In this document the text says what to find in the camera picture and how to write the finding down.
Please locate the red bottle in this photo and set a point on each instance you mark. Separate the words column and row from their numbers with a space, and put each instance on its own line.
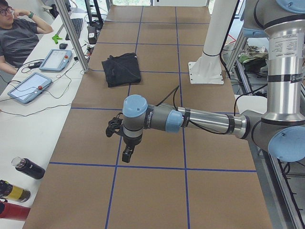
column 13, row 211

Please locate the white pedestal column base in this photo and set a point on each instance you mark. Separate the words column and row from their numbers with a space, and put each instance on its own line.
column 207, row 69

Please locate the black water bottle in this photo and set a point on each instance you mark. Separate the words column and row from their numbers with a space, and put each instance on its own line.
column 28, row 167

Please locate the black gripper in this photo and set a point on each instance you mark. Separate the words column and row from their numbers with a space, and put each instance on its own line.
column 132, row 141

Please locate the blue teach pendant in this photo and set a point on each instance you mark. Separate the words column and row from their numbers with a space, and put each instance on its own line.
column 56, row 60
column 30, row 88

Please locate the green plastic object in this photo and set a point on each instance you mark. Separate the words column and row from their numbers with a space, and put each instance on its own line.
column 56, row 38

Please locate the white plastic chair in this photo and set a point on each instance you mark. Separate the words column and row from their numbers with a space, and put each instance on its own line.
column 250, row 102

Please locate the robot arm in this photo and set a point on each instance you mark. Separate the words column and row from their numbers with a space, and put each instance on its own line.
column 280, row 130

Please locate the black graphic t-shirt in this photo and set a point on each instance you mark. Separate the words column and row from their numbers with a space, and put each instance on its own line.
column 122, row 70

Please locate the far blue teach pendant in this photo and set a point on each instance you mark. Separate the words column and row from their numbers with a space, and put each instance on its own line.
column 56, row 60

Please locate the yellow black bottle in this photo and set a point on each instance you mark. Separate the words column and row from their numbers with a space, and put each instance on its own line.
column 12, row 192

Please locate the black computer mouse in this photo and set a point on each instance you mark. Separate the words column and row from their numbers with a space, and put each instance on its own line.
column 63, row 46

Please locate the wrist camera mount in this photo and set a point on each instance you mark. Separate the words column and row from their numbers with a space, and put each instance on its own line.
column 115, row 126

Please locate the aluminium frame post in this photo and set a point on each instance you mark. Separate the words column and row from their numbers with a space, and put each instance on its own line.
column 61, row 7

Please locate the seated person grey shirt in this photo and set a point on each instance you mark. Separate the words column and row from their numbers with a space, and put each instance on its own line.
column 19, row 29

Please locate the near blue teach pendant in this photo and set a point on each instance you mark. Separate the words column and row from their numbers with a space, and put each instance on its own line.
column 30, row 88

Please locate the black keyboard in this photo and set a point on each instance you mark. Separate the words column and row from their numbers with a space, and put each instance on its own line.
column 77, row 24

